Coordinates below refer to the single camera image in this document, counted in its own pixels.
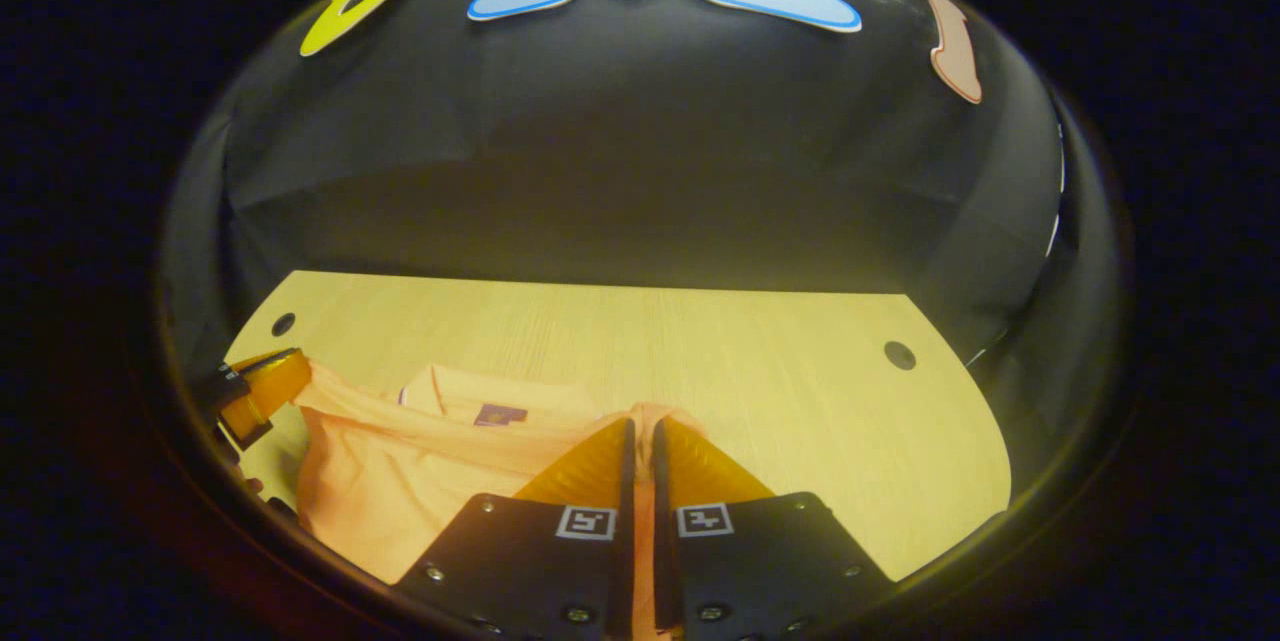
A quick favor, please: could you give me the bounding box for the orange T-shirt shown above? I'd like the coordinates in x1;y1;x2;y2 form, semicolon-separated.
293;361;707;638

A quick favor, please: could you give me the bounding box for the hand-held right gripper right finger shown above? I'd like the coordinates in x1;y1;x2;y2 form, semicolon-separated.
651;415;892;641

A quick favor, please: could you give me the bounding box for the black backdrop cloth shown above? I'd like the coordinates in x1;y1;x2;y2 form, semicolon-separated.
160;0;1126;392

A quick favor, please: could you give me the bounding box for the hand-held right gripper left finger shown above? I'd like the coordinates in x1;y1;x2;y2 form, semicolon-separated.
394;417;638;641

